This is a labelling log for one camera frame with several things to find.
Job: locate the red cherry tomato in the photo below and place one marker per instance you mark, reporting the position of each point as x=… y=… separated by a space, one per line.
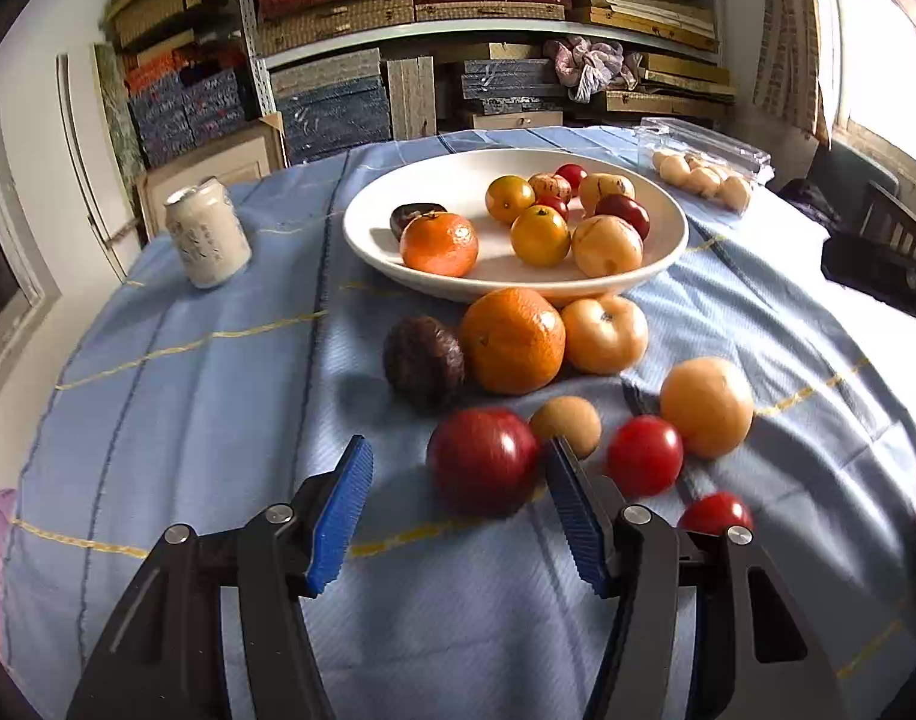
x=717 y=514
x=554 y=208
x=644 y=455
x=572 y=174

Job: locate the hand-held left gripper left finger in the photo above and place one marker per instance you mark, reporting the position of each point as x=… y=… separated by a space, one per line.
x=342 y=517

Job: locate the woven brown curtain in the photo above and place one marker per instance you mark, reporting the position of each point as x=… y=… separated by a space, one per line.
x=792 y=30

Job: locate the orange round tomato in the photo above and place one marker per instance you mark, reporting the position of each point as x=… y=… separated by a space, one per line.
x=540 y=235

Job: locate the large red apple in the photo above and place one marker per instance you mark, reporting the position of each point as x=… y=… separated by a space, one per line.
x=482 y=461

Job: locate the dark red plum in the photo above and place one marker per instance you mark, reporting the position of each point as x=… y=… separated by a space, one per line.
x=627 y=214

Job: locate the pink cloth on shelf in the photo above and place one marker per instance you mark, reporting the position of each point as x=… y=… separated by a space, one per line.
x=589 y=64

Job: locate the large orange mandarin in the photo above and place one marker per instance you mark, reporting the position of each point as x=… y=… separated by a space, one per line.
x=512 y=341

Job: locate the small yellow tomato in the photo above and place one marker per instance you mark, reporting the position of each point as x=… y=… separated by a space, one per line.
x=509 y=199

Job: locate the smooth dark passion fruit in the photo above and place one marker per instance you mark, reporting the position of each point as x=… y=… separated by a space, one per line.
x=423 y=364

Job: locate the bright window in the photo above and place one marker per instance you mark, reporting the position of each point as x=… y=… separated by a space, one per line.
x=886 y=52

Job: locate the white window frame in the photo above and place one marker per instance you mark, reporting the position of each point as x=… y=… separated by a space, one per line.
x=15 y=292

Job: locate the stack of blue floral boxes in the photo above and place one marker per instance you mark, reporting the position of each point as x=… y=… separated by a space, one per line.
x=188 y=112

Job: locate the white oval plate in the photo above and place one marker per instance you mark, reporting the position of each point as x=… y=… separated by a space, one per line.
x=465 y=172

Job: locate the stack of yellow wooden boxes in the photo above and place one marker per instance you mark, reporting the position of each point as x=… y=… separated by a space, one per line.
x=653 y=19

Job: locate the white metal shelf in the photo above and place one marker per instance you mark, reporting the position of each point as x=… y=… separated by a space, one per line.
x=246 y=15

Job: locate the dark wooden chair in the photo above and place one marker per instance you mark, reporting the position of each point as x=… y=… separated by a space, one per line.
x=889 y=232

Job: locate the pile of pale longans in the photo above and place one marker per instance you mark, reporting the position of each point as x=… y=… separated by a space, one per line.
x=702 y=180

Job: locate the stack of grey blue boxes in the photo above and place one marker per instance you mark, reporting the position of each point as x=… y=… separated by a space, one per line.
x=330 y=116

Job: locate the cardboard framed board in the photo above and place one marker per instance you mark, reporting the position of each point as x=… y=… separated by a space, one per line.
x=203 y=165

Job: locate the green marbled board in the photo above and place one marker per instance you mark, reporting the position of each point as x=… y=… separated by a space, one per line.
x=120 y=120

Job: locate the stack of dark blue boxes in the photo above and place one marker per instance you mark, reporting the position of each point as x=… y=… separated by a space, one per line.
x=503 y=79

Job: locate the small orange mandarin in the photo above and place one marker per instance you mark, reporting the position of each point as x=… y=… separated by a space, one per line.
x=439 y=244

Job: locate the pale orange round fruit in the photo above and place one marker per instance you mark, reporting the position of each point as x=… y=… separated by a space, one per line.
x=705 y=406

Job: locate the pale orange persimmon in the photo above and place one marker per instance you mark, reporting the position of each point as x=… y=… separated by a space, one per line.
x=604 y=334

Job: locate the wrinkled dark passion fruit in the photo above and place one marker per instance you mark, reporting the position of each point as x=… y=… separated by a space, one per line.
x=409 y=216

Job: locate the clear plastic box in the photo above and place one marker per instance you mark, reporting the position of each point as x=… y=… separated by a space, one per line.
x=720 y=146

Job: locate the tan longan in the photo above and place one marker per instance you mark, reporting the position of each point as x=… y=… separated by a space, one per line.
x=570 y=420

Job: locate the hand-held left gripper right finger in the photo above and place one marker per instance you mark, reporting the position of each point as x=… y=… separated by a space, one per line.
x=578 y=521

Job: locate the upright tan box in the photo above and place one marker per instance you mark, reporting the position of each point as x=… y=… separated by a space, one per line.
x=411 y=97

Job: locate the large pale striped fruit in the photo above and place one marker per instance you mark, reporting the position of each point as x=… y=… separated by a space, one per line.
x=606 y=245

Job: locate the white drink can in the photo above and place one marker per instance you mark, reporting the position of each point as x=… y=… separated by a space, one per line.
x=207 y=240

